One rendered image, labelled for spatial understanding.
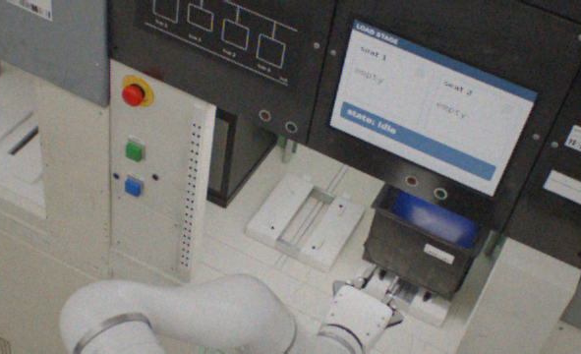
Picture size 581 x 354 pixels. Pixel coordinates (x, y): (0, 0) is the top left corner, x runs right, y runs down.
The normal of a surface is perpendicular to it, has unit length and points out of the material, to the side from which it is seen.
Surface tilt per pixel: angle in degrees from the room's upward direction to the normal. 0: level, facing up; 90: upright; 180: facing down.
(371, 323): 6
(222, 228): 0
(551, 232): 90
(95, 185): 90
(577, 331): 90
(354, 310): 2
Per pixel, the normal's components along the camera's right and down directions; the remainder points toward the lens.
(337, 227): 0.13, -0.69
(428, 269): -0.47, 0.64
